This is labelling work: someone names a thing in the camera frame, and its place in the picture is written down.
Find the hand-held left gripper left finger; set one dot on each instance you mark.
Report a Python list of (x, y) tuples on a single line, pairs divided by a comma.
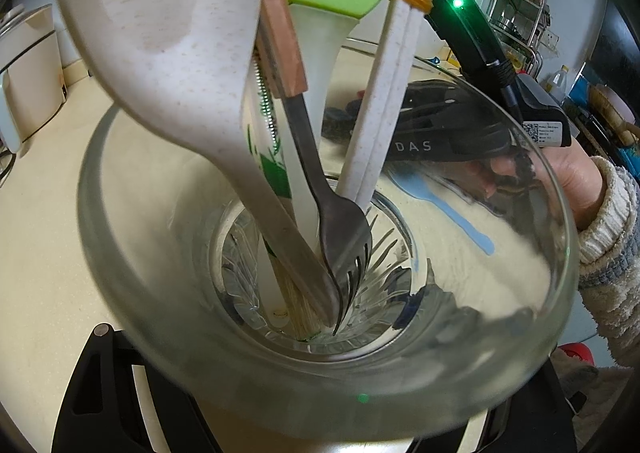
[(100, 383)]

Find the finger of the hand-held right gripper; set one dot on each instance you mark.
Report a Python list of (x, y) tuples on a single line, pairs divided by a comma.
[(450, 133)]

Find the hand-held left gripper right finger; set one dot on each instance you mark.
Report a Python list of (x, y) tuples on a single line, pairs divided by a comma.
[(540, 423)]

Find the beige speckled chopstick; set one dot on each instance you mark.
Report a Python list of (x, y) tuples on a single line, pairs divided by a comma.
[(402, 98), (385, 83)]

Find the light blue plastic spoon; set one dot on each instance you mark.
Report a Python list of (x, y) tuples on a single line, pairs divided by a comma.
[(450, 210)]

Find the glass cup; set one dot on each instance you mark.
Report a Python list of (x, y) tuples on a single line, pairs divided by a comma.
[(150, 323)]

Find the paper-wrapped chopsticks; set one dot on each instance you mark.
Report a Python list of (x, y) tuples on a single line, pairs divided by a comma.
[(265, 153)]

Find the beige speckled rice spoon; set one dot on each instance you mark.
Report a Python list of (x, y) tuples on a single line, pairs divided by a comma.
[(165, 33)]

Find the person's right forearm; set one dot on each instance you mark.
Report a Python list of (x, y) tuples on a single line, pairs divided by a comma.
[(615, 258)]

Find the person's right hand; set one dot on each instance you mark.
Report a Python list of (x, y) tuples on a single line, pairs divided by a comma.
[(575, 173)]

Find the red round object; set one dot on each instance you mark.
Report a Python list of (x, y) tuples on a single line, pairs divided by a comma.
[(575, 353)]

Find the oil bottle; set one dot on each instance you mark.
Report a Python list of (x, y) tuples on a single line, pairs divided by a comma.
[(559, 85)]

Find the black tall appliance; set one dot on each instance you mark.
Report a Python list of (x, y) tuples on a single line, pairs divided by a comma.
[(617, 43)]

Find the beige electric pot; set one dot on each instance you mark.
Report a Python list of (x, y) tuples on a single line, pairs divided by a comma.
[(30, 73)]

